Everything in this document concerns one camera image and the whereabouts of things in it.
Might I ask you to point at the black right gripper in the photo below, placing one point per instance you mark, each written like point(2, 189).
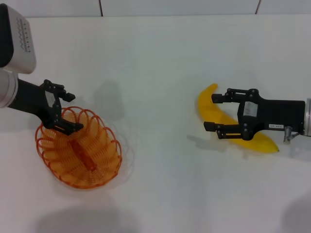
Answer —
point(274, 114)

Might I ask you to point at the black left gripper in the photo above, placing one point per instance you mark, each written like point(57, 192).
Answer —
point(31, 97)

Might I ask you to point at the yellow banana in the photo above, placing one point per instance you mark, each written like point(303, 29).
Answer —
point(206, 104)

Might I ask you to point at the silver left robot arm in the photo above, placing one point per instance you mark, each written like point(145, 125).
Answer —
point(7, 89)

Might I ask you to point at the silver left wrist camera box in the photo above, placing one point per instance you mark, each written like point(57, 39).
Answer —
point(22, 43)

